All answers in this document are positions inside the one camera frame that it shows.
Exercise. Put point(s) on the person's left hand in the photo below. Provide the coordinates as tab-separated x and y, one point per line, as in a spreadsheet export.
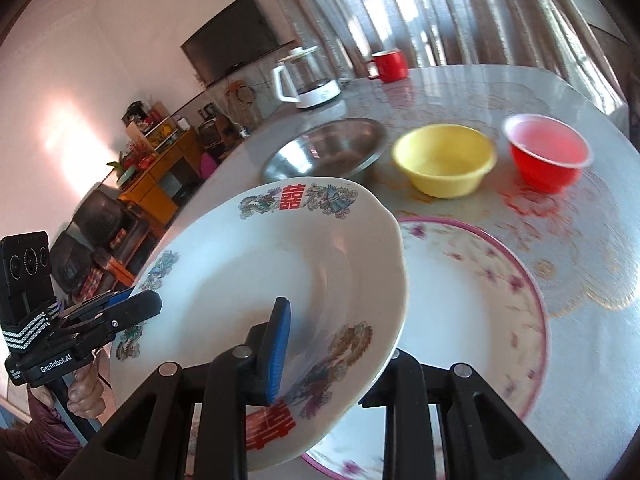
87	395

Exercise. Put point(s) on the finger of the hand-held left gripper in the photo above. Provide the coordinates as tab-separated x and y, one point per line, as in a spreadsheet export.
135	310
117	297

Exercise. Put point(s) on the red plastic bowl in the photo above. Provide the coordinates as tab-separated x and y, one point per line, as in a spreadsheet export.
545	152

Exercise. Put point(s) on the glass kettle white base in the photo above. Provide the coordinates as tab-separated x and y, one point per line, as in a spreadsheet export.
312	82

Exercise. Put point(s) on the person's left forearm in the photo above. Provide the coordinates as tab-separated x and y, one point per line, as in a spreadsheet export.
35	430

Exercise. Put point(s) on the black leather armchair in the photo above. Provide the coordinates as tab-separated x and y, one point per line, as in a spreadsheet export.
100	217
72	262

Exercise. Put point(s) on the black wall television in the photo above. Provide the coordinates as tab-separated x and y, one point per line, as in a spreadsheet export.
235	35

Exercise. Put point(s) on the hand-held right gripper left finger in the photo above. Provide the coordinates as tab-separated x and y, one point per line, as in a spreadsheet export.
277	350

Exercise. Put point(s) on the magenta round stool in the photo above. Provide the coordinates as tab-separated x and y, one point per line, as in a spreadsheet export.
207	165

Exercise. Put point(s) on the yellow plastic bowl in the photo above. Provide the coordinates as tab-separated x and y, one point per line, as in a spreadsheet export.
440	160

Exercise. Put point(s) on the floral lace table mat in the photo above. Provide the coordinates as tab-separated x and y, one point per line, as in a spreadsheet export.
565	240

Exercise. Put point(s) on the stainless steel bowl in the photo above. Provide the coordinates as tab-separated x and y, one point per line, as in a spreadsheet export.
325	150

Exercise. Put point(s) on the red mug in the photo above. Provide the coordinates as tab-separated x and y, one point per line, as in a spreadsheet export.
390	66

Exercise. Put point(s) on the pink rimmed floral plate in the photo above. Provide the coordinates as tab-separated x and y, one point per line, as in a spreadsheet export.
460	320

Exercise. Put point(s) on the beige sheer curtain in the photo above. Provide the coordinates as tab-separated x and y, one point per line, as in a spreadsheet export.
450	10

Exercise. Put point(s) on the orange wooden cabinet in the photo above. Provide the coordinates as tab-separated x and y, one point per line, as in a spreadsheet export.
160	170

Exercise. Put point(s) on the black speaker box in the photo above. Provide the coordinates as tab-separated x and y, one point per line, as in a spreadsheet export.
215	132

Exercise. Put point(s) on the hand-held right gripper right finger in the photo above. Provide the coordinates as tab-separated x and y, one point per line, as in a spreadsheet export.
405	390

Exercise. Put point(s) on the bentwood chair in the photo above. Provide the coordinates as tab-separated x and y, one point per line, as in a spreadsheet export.
240	102

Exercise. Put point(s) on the cluttered small shelf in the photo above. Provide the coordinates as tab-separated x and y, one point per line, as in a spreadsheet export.
147	127

